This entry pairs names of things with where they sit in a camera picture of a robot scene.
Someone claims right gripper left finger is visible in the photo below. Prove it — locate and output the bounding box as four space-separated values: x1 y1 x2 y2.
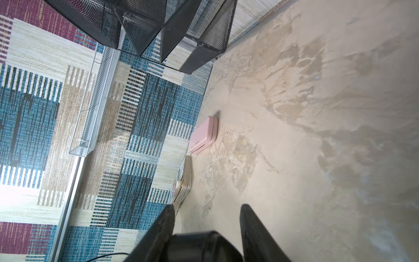
124 204 175 262

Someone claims purple paperback book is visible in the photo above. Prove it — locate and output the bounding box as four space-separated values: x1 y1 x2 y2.
171 155 194 214

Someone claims black mesh shelf rack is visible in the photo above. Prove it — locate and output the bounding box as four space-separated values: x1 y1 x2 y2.
47 1 237 74

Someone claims pink pencil case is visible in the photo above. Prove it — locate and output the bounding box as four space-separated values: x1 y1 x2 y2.
188 116 219 155

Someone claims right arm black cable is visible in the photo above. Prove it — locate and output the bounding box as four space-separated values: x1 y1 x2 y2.
84 252 131 262

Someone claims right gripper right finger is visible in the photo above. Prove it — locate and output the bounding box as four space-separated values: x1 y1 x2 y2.
240 204 291 262

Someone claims black stapler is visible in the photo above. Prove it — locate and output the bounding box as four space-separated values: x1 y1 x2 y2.
159 231 244 262

